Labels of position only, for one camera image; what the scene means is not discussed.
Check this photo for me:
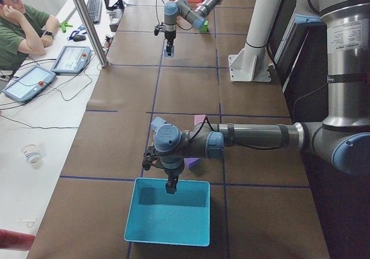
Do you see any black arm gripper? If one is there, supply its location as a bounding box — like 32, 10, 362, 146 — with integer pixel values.
165, 31, 176, 41

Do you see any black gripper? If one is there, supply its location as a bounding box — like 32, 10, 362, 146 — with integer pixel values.
164, 163, 184, 194

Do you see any cyan foam block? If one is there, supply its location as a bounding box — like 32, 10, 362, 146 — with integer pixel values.
164, 45, 175, 58

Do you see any light blue foam block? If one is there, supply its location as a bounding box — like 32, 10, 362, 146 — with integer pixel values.
150, 116, 167, 131

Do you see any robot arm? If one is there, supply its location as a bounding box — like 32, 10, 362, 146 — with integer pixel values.
154, 0, 224, 194
142, 0, 369, 194

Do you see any purple foam block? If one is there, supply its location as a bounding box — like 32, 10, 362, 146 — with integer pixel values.
184, 157, 199, 170

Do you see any green foam block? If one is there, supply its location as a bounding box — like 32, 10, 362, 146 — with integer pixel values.
199, 20, 208, 33

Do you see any teal plastic bin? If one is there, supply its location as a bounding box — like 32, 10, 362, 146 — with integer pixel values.
124, 177, 210, 247

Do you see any pink foam block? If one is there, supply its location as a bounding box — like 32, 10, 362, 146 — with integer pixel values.
194, 114, 206, 125

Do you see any black keyboard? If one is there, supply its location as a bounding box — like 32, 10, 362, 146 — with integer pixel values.
86, 0, 102, 24

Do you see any black computer mouse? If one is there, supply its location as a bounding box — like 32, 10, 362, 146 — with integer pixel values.
72, 34, 86, 42

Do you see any teach pendant far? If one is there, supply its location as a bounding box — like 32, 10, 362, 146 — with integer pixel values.
51, 46, 91, 76

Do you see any teach pendant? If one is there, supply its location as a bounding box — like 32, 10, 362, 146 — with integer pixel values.
2, 66, 56, 102
51, 46, 91, 76

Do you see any green plastic clamp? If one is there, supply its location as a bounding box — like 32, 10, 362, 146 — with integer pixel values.
59, 20, 73, 33

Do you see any paper cup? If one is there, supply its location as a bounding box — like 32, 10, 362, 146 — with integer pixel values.
21, 144, 42, 164

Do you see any seated person green shirt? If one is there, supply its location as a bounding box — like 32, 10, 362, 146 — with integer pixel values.
1, 0, 59, 71

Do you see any teach pendant near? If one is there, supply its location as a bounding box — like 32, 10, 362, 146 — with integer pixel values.
2, 66, 56, 102

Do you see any red cylinder object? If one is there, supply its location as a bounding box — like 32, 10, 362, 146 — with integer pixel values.
1, 229, 35, 251

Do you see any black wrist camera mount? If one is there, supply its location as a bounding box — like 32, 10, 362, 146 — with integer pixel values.
142, 146, 163, 171

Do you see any aluminium frame post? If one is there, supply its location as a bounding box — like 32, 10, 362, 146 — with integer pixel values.
73, 0, 109, 68

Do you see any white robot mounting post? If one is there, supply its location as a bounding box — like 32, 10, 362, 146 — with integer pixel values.
228, 0, 282, 82

